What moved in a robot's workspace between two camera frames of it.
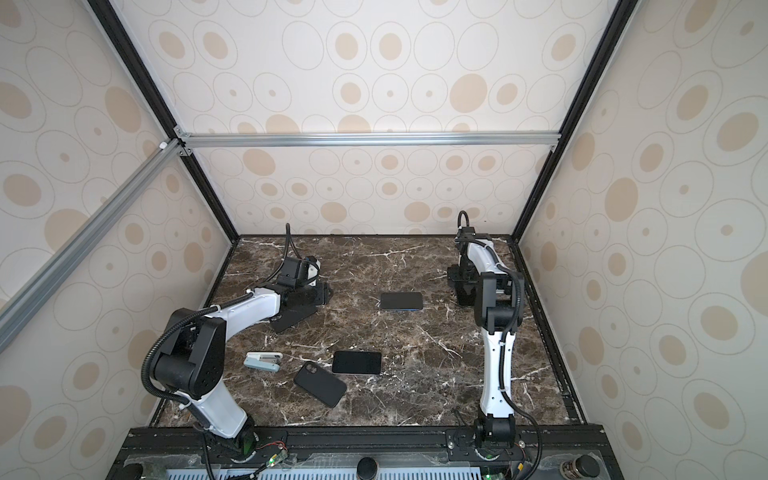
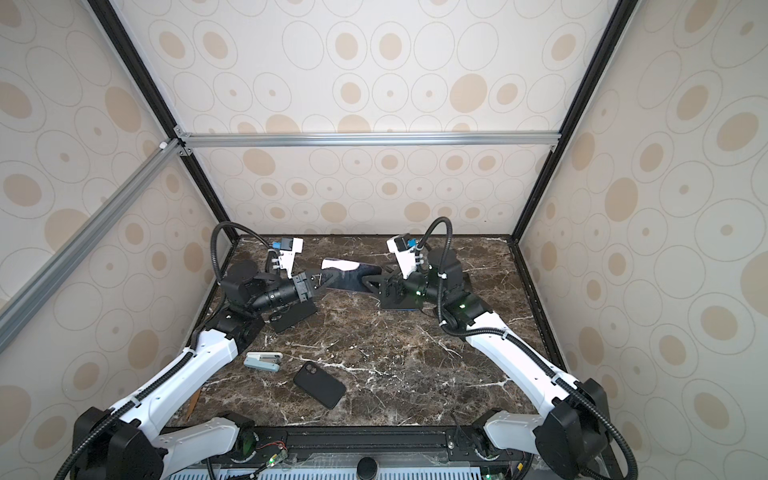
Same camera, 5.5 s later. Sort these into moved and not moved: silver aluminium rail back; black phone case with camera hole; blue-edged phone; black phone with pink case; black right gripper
Moved: black phone with pink case; black right gripper
Not moved: silver aluminium rail back; blue-edged phone; black phone case with camera hole
